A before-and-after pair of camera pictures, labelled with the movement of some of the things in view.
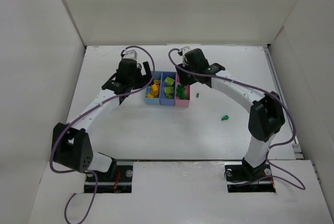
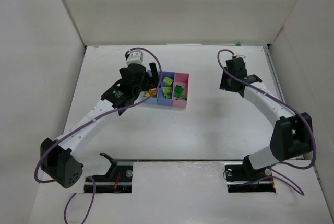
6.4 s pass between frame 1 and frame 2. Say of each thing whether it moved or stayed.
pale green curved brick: stayed
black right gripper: moved
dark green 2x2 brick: stayed
